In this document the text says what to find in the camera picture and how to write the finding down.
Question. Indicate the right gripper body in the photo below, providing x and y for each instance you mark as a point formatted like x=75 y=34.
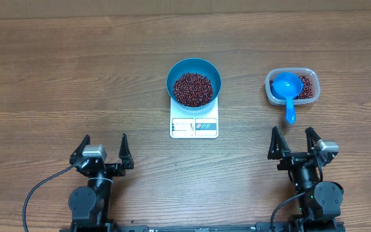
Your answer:
x=292 y=160

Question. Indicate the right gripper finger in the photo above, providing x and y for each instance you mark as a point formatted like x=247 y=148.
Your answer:
x=312 y=138
x=278 y=148

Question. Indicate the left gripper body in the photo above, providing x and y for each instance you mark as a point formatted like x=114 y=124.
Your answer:
x=111 y=171

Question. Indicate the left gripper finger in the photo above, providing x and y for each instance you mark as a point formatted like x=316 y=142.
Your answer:
x=78 y=151
x=125 y=154

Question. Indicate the blue plastic measuring scoop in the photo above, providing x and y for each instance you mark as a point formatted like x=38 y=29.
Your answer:
x=287 y=86

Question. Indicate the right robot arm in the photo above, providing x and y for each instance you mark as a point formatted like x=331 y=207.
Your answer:
x=319 y=201

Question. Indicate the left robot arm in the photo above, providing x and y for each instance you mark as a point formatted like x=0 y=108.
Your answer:
x=89 y=204

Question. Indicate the white digital kitchen scale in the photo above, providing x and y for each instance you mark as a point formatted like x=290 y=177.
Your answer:
x=194 y=123

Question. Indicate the red beans in bowl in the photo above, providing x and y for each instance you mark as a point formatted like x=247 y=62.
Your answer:
x=193 y=90

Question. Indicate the teal bowl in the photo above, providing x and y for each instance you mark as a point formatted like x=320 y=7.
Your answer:
x=194 y=65

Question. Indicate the clear plastic container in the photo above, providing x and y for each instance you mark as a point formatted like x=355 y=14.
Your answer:
x=311 y=76

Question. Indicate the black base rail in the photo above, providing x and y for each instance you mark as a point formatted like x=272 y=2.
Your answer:
x=258 y=227

